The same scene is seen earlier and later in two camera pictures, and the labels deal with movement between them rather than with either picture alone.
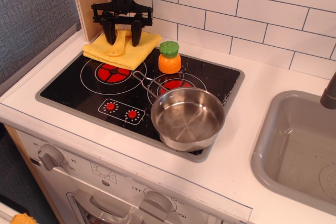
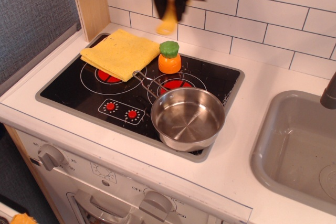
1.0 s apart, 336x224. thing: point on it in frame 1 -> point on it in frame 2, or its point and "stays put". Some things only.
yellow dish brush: x=118 y=48 -> x=168 y=23
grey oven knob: x=156 y=205 stays put
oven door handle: x=86 y=196 stays put
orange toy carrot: x=169 y=62 stays put
